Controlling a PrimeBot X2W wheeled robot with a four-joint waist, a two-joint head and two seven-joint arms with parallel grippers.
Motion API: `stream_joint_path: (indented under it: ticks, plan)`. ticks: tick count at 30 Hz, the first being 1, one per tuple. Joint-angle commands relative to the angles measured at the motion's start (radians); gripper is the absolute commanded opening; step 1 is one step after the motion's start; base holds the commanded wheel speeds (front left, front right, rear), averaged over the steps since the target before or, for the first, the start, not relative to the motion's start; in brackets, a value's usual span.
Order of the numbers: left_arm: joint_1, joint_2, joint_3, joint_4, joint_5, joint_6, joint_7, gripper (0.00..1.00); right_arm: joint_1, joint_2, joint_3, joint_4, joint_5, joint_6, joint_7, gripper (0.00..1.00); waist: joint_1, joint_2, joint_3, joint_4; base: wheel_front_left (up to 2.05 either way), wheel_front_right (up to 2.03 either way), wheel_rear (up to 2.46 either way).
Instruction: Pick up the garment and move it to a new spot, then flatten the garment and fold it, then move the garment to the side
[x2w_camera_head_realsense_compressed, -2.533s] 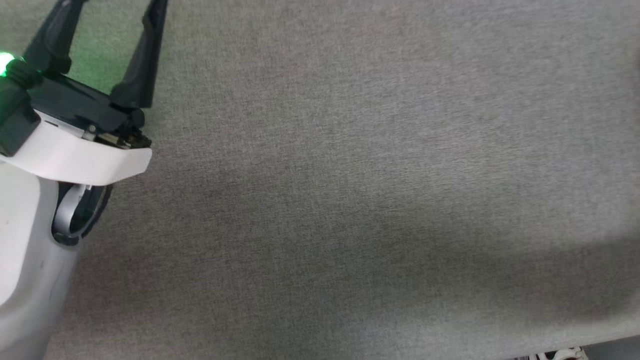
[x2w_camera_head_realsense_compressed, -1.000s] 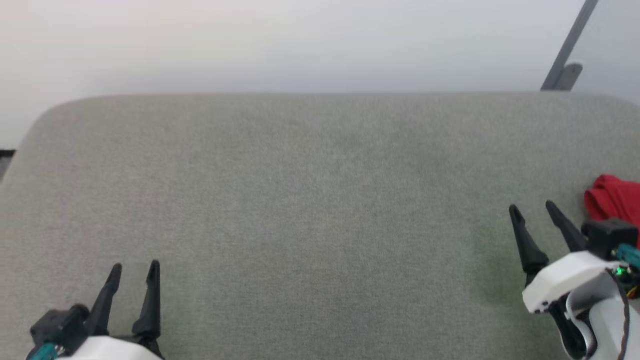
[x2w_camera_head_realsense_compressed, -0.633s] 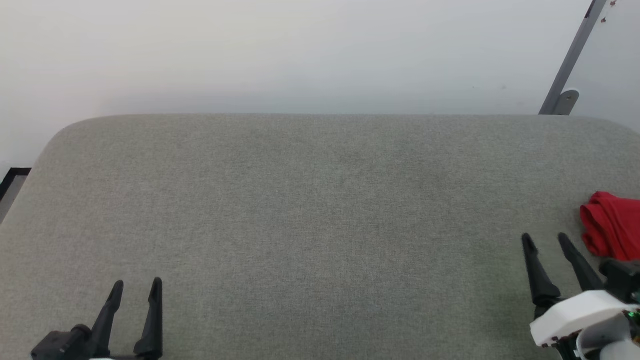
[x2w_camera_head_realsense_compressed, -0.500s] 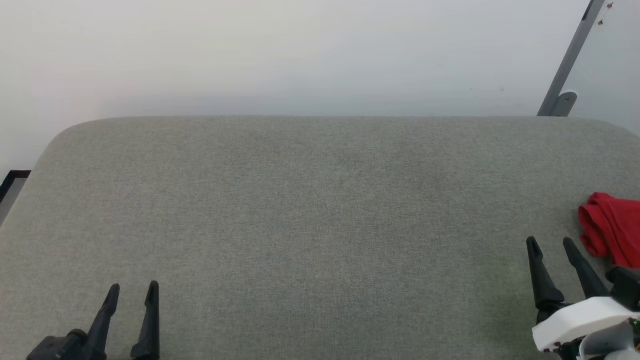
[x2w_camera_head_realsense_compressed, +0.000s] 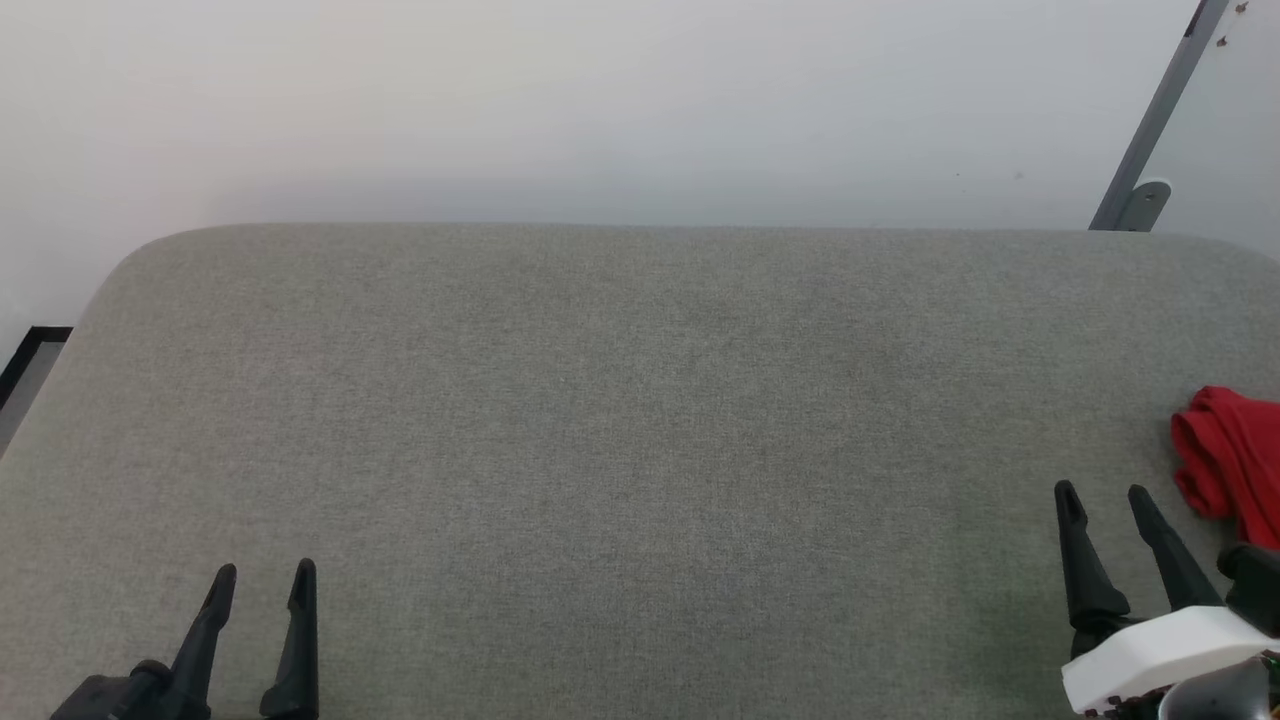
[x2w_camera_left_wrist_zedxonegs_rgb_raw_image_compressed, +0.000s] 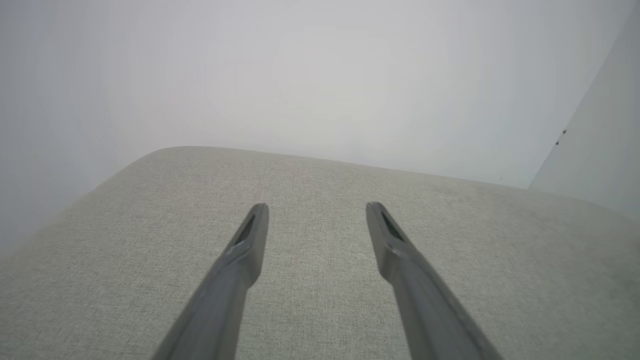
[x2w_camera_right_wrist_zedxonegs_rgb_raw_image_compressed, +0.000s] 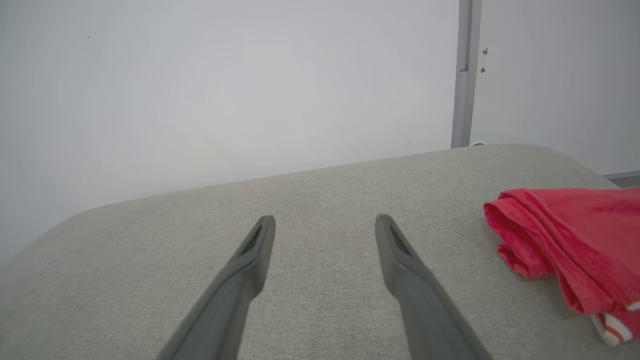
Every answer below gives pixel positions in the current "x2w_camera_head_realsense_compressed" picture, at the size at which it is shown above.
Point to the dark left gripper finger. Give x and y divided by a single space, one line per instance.
200 650
298 660

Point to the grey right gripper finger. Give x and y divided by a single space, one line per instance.
1175 570
1085 580

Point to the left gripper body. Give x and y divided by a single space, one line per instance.
110 695

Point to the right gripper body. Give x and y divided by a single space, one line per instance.
1160 650

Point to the red shirt with white trim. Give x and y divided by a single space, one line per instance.
1235 460

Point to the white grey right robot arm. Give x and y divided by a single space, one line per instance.
1225 695

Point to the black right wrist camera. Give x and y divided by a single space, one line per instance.
1255 585

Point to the black frame strip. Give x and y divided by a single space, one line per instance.
30 350

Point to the grey metal post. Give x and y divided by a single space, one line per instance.
1150 120

